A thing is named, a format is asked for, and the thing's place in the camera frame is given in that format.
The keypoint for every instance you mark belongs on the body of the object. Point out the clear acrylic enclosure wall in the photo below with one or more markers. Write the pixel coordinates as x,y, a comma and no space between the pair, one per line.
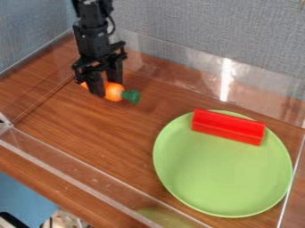
82,150

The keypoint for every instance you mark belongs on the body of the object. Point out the orange toy carrot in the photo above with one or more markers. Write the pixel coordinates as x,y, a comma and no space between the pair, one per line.
114,92

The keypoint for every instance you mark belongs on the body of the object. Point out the red plastic block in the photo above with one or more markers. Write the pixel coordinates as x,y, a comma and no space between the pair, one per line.
226,126

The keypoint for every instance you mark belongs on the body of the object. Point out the green plate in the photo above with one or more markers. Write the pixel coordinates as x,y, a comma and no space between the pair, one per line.
221,177

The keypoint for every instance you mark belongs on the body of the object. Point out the black blue robot arm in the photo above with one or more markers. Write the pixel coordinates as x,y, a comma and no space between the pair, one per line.
94,14

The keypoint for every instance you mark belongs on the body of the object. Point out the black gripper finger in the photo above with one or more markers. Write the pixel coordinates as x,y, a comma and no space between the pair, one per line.
94,82
115,72

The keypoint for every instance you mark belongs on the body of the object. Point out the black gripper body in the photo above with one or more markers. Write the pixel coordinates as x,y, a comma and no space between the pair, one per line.
98,53

